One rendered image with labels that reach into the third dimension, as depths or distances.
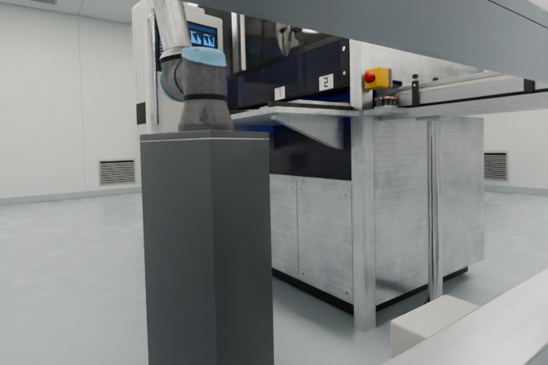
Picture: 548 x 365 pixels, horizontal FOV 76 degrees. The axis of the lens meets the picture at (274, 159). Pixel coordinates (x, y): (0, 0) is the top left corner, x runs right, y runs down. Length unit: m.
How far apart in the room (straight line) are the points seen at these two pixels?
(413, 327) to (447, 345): 0.05
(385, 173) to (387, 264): 0.38
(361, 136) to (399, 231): 0.47
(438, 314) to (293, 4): 0.38
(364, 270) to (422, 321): 1.04
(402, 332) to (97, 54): 6.55
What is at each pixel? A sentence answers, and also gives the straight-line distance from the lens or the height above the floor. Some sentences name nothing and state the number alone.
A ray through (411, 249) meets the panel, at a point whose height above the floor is 0.27.
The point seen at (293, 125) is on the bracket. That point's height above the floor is 0.83.
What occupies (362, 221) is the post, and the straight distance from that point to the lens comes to 1.45.
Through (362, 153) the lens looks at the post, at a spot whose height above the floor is 0.71.
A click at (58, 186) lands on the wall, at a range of 6.52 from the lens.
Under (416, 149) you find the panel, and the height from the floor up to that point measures 0.72.
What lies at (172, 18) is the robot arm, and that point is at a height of 1.12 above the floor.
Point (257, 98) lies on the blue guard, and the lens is 2.00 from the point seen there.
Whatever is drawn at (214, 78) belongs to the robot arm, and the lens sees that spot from 0.95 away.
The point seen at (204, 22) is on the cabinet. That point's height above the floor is 1.50.
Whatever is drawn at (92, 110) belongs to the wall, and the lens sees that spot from 6.59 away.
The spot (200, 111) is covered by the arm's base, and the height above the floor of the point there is 0.84.
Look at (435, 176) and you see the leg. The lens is 1.42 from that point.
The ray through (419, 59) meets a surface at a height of 1.12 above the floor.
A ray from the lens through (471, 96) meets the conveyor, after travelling 1.31.
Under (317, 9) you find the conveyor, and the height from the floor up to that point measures 0.84.
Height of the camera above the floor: 0.75
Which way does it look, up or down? 2 degrees down
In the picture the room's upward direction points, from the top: 1 degrees counter-clockwise
